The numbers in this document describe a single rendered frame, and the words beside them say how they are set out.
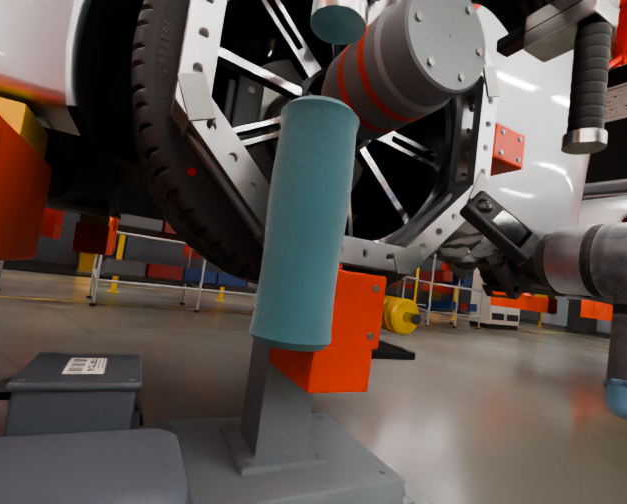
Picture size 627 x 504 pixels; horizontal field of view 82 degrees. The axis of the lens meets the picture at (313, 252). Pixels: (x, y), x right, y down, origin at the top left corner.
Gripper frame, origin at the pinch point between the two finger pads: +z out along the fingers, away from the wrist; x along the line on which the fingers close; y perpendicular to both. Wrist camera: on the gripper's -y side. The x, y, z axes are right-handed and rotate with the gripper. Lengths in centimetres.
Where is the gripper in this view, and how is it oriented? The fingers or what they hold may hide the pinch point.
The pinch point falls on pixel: (440, 248)
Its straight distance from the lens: 70.1
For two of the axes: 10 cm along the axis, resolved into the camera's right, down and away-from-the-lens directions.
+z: -4.4, 0.0, 9.0
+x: 7.2, -5.9, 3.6
